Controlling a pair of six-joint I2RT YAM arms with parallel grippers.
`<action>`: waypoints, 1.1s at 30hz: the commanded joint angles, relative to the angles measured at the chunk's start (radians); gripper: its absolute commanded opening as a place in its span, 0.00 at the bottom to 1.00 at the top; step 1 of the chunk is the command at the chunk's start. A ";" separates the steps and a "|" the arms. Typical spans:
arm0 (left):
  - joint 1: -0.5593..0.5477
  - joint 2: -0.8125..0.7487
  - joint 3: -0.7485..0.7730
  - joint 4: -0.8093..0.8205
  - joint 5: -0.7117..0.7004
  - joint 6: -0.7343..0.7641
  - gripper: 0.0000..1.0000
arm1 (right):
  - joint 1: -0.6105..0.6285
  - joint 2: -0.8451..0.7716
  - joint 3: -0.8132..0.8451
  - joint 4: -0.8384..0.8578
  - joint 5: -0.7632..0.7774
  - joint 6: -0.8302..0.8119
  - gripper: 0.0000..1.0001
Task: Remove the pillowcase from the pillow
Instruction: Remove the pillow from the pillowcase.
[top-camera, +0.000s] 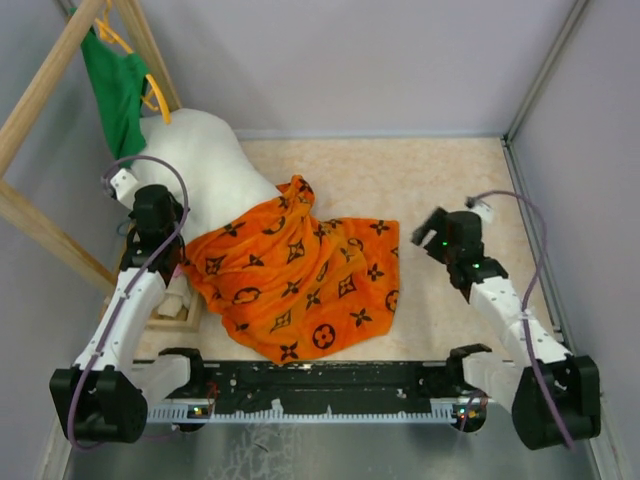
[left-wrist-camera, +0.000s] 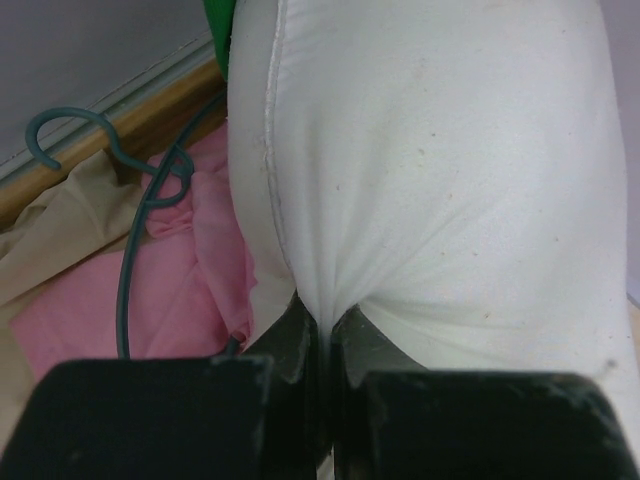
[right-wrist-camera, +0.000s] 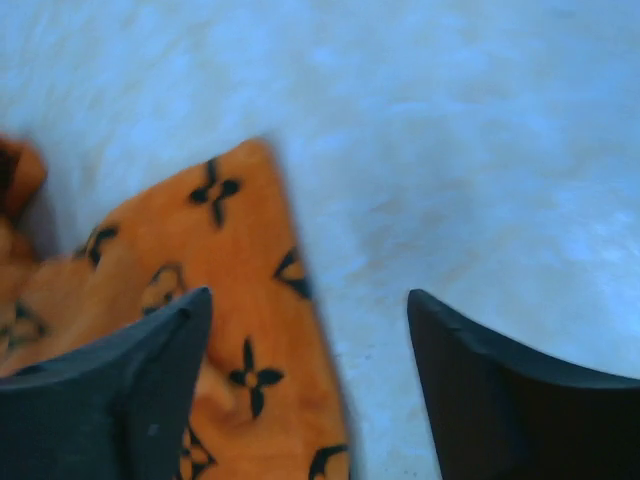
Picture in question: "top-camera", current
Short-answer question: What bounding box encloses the white pillow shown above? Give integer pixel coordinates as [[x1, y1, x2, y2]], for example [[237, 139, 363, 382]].
[[127, 108, 279, 242]]

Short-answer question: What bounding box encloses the orange patterned pillowcase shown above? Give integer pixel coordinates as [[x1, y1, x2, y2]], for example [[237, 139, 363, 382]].
[[183, 176, 400, 364]]

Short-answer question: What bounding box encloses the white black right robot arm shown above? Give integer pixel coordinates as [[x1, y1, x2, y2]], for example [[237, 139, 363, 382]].
[[411, 207, 602, 450]]

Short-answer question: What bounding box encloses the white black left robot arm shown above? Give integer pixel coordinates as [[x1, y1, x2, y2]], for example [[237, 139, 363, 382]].
[[49, 185, 208, 449]]

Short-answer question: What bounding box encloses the cream cloth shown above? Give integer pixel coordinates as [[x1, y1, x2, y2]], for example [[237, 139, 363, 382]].
[[156, 275, 192, 320]]

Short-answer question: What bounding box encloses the yellow clothes hanger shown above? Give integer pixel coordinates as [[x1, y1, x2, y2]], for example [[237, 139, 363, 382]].
[[94, 1, 171, 125]]

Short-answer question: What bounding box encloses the wooden tray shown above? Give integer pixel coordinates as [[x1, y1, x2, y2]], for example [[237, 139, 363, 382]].
[[114, 220, 204, 332]]

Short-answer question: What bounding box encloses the green tank top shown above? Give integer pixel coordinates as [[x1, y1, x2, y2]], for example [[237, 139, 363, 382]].
[[80, 26, 146, 159]]

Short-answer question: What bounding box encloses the wooden clothes rack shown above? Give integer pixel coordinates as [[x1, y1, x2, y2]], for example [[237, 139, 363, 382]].
[[0, 0, 182, 296]]

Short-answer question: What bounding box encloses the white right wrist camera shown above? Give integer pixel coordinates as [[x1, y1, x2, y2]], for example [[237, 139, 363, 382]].
[[465, 197, 495, 224]]

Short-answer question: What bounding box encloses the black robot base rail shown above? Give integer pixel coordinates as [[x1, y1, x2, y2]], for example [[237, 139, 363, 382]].
[[168, 360, 475, 415]]

